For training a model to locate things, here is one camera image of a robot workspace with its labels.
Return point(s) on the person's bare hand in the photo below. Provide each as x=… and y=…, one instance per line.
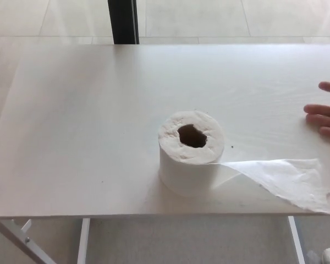
x=328, y=115

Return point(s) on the white toilet paper roll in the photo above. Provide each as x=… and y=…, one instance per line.
x=187, y=170

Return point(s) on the white straight table leg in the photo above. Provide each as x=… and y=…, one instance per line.
x=296, y=239
x=83, y=242

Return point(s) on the black vertical pillar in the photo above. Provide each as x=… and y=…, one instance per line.
x=123, y=22

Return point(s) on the white slanted table leg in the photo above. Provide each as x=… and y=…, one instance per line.
x=19, y=239

